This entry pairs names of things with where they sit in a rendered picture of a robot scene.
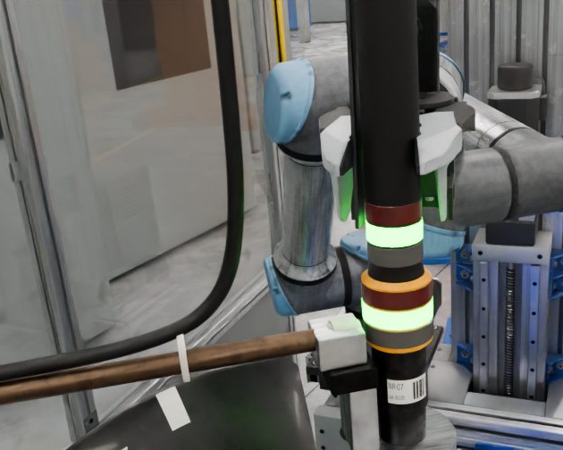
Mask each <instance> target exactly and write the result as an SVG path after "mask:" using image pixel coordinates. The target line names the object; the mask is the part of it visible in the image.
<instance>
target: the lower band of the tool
mask: <svg viewBox="0 0 563 450"><path fill-rule="evenodd" d="M367 272H368V269H367V270H365V271H364V272H363V273H362V275H361V281H362V283H363V284H364V285H365V286H366V287H368V288H371V289H373V290H376V291H381V292H388V293H401V292H409V291H414V290H417V289H419V288H423V287H425V286H426V285H428V284H429V283H430V282H431V280H432V274H431V272H430V271H429V270H427V269H426V268H424V275H423V276H422V277H421V278H419V279H416V280H413V281H409V282H405V283H385V282H381V281H377V280H374V279H372V278H370V277H369V276H368V273H367ZM432 299H433V298H432ZM432 299H431V300H430V301H429V302H428V303H427V304H424V305H422V306H420V307H417V308H414V309H410V310H404V311H389V310H382V309H378V308H375V307H372V306H371V305H369V304H367V303H365V302H364V301H363V302H364V303H365V304H366V305H367V306H369V307H370V308H373V309H375V310H377V311H381V312H387V313H405V312H411V311H414V310H418V309H420V308H423V307H425V306H427V305H428V304H429V303H430V302H431V301H432ZM431 320H432V319H431ZM364 321H365V320H364ZM429 322H430V321H428V322H427V323H426V324H424V325H422V326H420V327H417V328H414V329H403V330H390V329H380V328H377V327H375V326H373V325H371V324H369V323H368V322H366V323H367V324H368V325H369V326H371V327H373V328H375V329H379V330H383V331H389V332H405V331H411V330H415V329H420V328H422V327H424V326H426V325H427V324H428V323H429ZM432 340H433V337H432V338H431V339H430V340H429V341H428V342H426V343H425V344H423V345H421V346H417V347H413V348H408V349H389V348H383V347H379V346H376V345H374V344H372V343H370V342H369V341H368V340H367V341H366V342H367V344H369V345H370V346H372V347H373V348H375V349H377V350H379V351H382V352H385V353H391V354H406V353H412V352H415V351H418V350H420V349H422V348H424V347H425V346H427V345H428V344H429V343H431V341H432Z"/></svg>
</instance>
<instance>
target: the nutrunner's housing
mask: <svg viewBox="0 0 563 450"><path fill-rule="evenodd" d="M371 349H372V359H373V361H374V363H375V365H376V366H377V368H378V382H379V387H378V388H377V389H376V391H377V409H378V426H379V436H380V438H381V439H382V440H383V441H385V442H386V443H388V444H391V445H394V446H412V445H415V444H418V443H419V442H421V441H422V440H424V438H425V436H426V405H427V403H428V375H427V346H425V347H424V348H422V349H420V350H418V351H415V352H412V353H406V354H391V353H385V352H382V351H379V350H377V349H375V348H373V347H372V346H371Z"/></svg>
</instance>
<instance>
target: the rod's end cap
mask: <svg viewBox="0 0 563 450"><path fill-rule="evenodd" d="M329 323H330V324H326V325H327V326H328V328H329V329H333V331H334V332H335V331H341V330H346V329H355V328H359V326H361V323H360V321H359V320H357V319H356V317H348V318H343V319H338V320H332V321H329ZM358 325H359V326H358ZM361 327H362V326H361Z"/></svg>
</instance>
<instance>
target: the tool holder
mask: <svg viewBox="0 0 563 450"><path fill-rule="evenodd" d="M348 317H355V316H354V314H353V313H346V314H341V315H335V316H330V317H324V318H319V319H313V320H309V321H308V322H307V324H308V329H314V330H315V331H314V336H315V351H314V352H312V354H313V356H314V358H315V361H316V363H317V365H318V368H319V370H320V371H321V373H322V374H323V376H324V380H325V382H326V384H327V386H328V388H329V389H330V392H331V394H332V396H340V418H341V428H342V430H343V433H344V435H345V437H346V439H347V440H348V443H349V446H350V449H351V450H457V440H456V431H455V428H454V426H453V424H452V423H451V421H450V420H449V419H448V418H447V417H446V416H444V415H443V414H442V413H440V412H438V411H436V410H434V409H433V408H431V407H428V406H426V436H425V438H424V440H422V441H421V442H419V443H418V444H415V445H412V446H394V445H391V444H388V443H386V442H385V441H383V440H382V439H381V438H380V436H379V426H378V409H377V391H376V389H377V388H378V387H379V382H378V368H377V366H376V365H375V363H374V361H373V359H372V358H371V356H370V354H369V353H368V352H367V351H366V334H365V332H364V331H363V329H362V327H361V326H359V325H358V326H359V328H355V329H346V330H341V331H335V332H334V331H333V329H329V328H328V326H327V325H326V324H330V323H329V321H332V320H338V319H343V318H348Z"/></svg>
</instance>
